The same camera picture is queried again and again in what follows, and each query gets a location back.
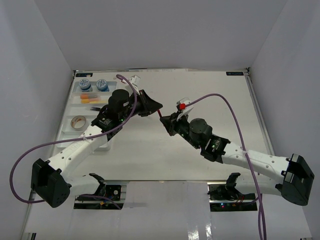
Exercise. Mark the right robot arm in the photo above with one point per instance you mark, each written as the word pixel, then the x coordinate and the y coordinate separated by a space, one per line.
pixel 288 177

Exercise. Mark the pink highlighter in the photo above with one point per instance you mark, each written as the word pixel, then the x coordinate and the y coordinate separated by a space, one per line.
pixel 89 100

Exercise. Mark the blue cleaning gel jar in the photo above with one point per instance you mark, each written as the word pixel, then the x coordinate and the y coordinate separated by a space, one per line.
pixel 85 85
pixel 102 85

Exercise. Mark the red gel pen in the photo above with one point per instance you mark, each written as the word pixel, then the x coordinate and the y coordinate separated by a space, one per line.
pixel 159 113

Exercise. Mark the large clear tape roll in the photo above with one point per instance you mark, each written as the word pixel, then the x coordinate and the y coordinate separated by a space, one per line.
pixel 79 123

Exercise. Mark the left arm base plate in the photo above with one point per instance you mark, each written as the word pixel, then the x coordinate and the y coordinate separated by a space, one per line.
pixel 108 195

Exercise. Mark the black logo sticker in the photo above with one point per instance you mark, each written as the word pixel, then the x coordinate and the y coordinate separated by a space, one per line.
pixel 234 73
pixel 83 75

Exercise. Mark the black logo sticker left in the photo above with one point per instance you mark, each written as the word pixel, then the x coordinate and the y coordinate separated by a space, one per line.
pixel 83 75

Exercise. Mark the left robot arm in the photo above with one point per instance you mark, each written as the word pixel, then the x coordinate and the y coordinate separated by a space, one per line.
pixel 52 179

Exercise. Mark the white compartment tray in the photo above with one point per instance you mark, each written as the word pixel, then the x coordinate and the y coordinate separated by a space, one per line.
pixel 74 107

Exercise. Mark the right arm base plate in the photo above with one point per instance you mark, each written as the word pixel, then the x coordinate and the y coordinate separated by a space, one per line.
pixel 223 197

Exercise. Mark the orange capped highlighter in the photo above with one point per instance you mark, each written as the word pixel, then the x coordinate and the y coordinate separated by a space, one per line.
pixel 88 96

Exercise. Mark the black logo sticker right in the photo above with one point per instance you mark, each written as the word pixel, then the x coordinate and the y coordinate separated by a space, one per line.
pixel 234 73

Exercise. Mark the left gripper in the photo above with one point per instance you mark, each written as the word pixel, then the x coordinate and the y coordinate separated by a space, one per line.
pixel 149 105

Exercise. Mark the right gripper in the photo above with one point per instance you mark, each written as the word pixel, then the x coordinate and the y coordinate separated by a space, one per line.
pixel 171 122

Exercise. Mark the aluminium table rail right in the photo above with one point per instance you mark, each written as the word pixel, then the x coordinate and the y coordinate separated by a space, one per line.
pixel 262 120

